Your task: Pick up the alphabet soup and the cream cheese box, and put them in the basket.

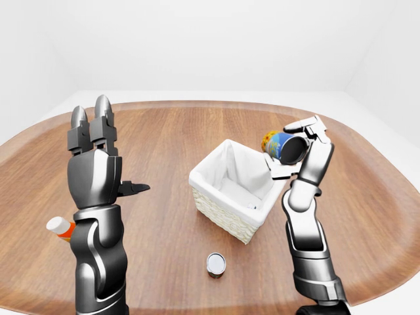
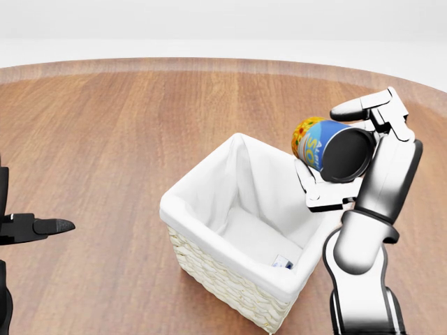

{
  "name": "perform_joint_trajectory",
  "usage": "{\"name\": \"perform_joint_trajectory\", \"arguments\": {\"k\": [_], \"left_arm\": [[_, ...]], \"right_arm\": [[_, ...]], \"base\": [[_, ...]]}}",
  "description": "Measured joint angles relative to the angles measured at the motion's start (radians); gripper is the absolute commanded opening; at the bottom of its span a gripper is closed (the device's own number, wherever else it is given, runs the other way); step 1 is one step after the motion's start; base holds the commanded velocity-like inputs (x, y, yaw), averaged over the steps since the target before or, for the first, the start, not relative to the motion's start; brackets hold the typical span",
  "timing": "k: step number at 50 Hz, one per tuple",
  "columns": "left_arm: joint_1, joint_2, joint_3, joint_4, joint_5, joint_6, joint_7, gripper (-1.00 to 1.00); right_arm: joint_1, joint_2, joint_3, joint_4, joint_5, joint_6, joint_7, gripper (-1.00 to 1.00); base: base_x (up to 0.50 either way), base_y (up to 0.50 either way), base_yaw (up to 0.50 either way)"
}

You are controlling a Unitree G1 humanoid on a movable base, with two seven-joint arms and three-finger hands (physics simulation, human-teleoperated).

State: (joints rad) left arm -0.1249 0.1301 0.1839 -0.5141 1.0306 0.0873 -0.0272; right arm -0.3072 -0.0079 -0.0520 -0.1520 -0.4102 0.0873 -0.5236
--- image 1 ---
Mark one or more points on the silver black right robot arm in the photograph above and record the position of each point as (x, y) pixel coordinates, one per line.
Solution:
(308, 236)

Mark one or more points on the white woven basket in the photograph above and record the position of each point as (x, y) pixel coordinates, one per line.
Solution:
(229, 190)

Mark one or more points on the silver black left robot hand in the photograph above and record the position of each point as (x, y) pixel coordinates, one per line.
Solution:
(93, 177)

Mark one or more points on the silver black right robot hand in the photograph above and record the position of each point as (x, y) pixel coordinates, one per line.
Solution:
(315, 164)

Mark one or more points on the small silver-lidded tin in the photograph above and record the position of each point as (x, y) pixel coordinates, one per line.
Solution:
(216, 265)

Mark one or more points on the blue yellow soup can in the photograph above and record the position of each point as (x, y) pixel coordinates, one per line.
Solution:
(286, 147)

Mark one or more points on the orange bottle with white cap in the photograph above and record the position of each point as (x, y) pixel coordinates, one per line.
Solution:
(62, 228)

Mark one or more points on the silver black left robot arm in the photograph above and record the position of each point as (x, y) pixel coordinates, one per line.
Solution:
(98, 259)

